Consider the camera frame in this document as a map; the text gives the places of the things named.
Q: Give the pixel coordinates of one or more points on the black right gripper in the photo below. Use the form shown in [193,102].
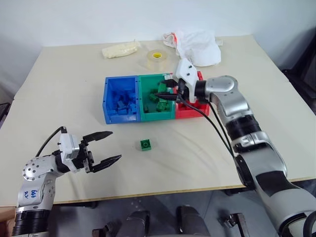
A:
[181,89]

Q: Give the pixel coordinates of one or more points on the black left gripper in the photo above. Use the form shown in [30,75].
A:
[82,159]

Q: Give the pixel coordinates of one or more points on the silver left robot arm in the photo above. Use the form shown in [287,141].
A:
[37,170]

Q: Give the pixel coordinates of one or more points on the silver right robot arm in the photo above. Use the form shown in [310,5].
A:
[247,116]

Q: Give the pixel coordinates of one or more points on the green toy block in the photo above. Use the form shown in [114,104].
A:
[162,87]
[163,106]
[146,145]
[153,97]

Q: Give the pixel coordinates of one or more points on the green plastic bin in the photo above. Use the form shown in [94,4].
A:
[143,101]

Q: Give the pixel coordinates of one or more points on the red plastic bin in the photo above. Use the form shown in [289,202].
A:
[190,114]

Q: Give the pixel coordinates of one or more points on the clear tape roll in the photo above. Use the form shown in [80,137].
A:
[156,59]

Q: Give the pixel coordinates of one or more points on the blue toy block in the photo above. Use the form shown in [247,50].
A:
[122,104]
[122,111]
[132,108]

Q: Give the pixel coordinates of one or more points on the blue plastic bin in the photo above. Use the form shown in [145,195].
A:
[108,103]

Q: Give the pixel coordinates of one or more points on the white plastic bag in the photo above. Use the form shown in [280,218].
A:
[200,47]

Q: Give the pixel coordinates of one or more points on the cream packet in clear bag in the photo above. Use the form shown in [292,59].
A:
[121,50]

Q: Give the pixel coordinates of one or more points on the dark rounded shape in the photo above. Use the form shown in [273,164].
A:
[192,222]
[138,223]

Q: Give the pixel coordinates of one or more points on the dark object at table side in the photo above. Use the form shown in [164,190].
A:
[3,114]

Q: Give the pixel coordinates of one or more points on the black chair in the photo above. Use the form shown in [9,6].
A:
[303,74]

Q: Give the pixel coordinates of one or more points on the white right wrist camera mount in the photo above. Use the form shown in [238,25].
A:
[187,71]

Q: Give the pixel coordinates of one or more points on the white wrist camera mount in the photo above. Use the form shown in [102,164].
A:
[67,145]
[187,71]

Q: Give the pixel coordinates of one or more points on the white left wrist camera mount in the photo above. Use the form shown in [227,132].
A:
[67,145]

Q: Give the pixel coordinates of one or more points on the dark metal bracket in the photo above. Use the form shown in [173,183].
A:
[106,229]
[234,223]

